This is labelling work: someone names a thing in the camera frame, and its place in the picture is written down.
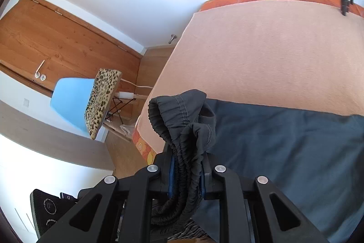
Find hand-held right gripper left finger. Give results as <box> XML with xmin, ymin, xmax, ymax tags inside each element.
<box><xmin>37</xmin><ymin>143</ymin><xmax>175</xmax><ymax>243</ymax></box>

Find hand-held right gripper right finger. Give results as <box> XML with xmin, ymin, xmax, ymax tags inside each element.
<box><xmin>199</xmin><ymin>152</ymin><xmax>332</xmax><ymax>243</ymax></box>

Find black pants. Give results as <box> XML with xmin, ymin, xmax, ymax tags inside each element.
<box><xmin>148</xmin><ymin>89</ymin><xmax>364</xmax><ymax>243</ymax></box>

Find person's striped garment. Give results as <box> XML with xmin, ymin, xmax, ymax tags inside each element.
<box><xmin>168</xmin><ymin>219</ymin><xmax>208</xmax><ymax>240</ymax></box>

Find pale wooden furniture panel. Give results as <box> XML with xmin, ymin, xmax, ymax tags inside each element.
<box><xmin>0</xmin><ymin>101</ymin><xmax>115</xmax><ymax>172</ymax></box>

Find light blue chair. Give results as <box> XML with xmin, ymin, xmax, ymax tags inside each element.
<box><xmin>50</xmin><ymin>77</ymin><xmax>140</xmax><ymax>144</ymax></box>

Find peach blanket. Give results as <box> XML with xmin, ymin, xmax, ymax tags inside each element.
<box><xmin>136</xmin><ymin>0</ymin><xmax>364</xmax><ymax>155</ymax></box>

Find wooden door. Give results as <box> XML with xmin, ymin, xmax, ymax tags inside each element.
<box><xmin>0</xmin><ymin>0</ymin><xmax>144</xmax><ymax>98</ymax></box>

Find white cable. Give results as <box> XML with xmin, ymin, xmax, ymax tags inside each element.
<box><xmin>121</xmin><ymin>79</ymin><xmax>155</xmax><ymax>90</ymax></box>

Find metal door handle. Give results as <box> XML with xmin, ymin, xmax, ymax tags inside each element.
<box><xmin>33</xmin><ymin>60</ymin><xmax>46</xmax><ymax>81</ymax></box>

